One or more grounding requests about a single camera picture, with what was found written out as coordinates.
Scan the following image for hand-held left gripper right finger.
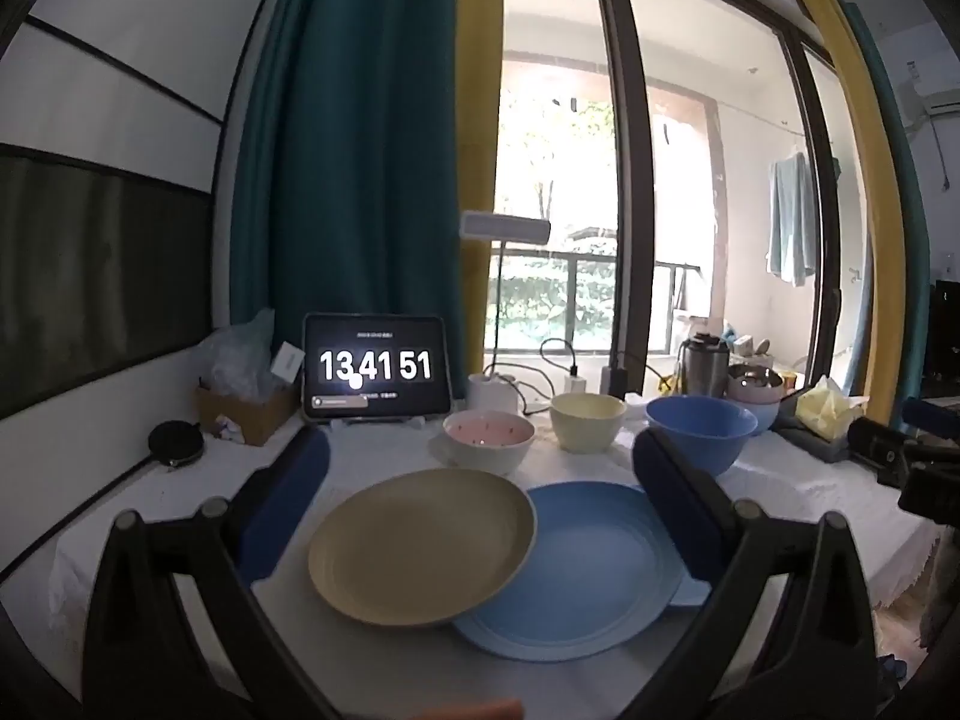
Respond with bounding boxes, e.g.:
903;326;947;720
632;429;878;720

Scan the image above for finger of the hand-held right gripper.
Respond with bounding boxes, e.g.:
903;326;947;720
849;418;960;487
902;399;960;434

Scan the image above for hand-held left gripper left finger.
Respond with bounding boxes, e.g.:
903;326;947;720
81;427;346;720

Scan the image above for dark blue bowl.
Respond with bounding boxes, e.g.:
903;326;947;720
646;395;759;478

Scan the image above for cream bowl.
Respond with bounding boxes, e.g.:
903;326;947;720
550;393;628;455

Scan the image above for blue plate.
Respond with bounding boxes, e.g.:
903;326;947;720
450;481;710;662

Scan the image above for beige plate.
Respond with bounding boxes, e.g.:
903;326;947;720
307;467;538;629

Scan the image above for white bowl pink inside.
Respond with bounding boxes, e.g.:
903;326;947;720
442;410;536;476

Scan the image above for yellow tissue pack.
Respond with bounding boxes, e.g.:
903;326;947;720
795;375;871;442

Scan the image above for black electronic device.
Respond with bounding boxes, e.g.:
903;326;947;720
926;277;960;395

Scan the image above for white textured tablecloth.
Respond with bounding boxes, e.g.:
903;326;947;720
49;405;942;720

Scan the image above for white tablet stand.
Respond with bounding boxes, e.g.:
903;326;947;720
330;412;427;430

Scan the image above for light blue bowl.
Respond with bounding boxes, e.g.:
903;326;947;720
739;399;781;436

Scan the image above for black round object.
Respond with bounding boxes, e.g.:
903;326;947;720
148;420;205;468

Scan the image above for small white box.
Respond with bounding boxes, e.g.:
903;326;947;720
271;343;305;385

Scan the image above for steel tumbler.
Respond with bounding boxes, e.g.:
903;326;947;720
679;331;730;400

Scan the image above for steel bowl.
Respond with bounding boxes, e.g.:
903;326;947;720
727;364;785;391

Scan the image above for tablet showing clock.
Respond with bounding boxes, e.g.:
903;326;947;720
302;313;453;417

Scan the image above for teal curtain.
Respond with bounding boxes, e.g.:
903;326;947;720
229;0;462;361
825;0;927;402

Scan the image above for light blue hanging towel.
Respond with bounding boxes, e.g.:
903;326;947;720
766;152;818;287

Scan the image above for balcony railing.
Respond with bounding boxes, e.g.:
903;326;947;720
491;251;706;320

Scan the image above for white desk lamp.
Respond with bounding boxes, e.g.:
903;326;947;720
459;211;552;415

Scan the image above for white air conditioner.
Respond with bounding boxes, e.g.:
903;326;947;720
892;60;960;119

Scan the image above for yellow curtain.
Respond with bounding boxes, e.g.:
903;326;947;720
454;0;505;391
780;0;905;406

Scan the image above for black lamp cable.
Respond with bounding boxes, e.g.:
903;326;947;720
487;364;557;415

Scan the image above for black charger cable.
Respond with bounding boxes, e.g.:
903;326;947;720
540;337;580;380

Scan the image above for dark window frame post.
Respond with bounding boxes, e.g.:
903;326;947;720
592;0;661;391

